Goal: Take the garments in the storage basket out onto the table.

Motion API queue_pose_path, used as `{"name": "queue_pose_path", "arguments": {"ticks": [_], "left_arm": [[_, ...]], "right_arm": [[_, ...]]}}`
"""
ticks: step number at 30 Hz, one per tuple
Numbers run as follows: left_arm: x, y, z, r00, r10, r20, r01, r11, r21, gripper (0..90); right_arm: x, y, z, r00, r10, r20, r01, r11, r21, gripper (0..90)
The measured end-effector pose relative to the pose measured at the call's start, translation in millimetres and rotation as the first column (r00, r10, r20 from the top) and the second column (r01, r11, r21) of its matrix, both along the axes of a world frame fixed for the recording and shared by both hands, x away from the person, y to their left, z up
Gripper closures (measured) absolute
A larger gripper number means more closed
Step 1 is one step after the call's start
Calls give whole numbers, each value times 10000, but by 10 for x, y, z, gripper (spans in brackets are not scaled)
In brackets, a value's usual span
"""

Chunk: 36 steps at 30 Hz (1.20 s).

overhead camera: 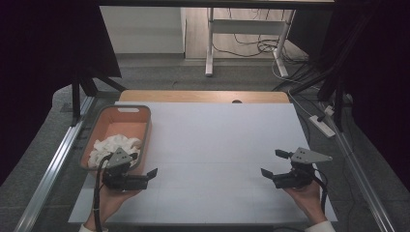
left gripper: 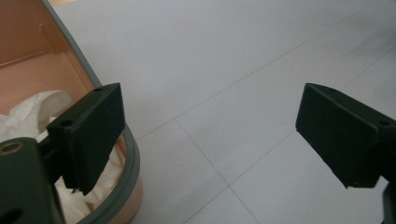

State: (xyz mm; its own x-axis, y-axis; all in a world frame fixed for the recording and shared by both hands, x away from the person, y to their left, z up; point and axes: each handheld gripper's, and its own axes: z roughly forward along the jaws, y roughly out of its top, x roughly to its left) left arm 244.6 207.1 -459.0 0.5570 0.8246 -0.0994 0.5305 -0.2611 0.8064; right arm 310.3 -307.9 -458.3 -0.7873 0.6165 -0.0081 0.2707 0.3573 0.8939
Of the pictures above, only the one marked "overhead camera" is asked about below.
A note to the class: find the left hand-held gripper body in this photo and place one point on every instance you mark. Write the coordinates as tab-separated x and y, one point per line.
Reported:
124	182

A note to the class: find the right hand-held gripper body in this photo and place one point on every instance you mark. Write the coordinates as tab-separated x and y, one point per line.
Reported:
295	179

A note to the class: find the white baby romper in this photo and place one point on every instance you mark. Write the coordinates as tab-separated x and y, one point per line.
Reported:
112	143

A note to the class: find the orange basket with grey rim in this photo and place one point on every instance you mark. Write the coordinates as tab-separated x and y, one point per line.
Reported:
125	124

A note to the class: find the person's left hand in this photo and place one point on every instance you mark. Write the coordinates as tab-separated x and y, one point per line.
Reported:
114	201

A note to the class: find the person's right hand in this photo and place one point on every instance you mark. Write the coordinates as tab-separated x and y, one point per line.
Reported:
307	199

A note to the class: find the white power strip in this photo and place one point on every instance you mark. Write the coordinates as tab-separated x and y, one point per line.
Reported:
322	126

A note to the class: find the white plug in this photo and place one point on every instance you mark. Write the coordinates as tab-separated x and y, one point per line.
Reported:
328	110

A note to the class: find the white table mat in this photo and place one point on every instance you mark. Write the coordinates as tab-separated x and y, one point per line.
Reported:
209	135

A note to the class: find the black metal stand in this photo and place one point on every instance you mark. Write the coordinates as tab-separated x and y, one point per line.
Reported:
338	109
76	103

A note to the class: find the black curtain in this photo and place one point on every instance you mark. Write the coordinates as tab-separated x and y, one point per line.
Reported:
380	80
38	48

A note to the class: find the aluminium floor rail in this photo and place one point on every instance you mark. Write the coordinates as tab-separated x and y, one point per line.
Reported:
54	164
364	180

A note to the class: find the white desk frame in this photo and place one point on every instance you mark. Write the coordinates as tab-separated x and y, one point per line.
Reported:
246	26

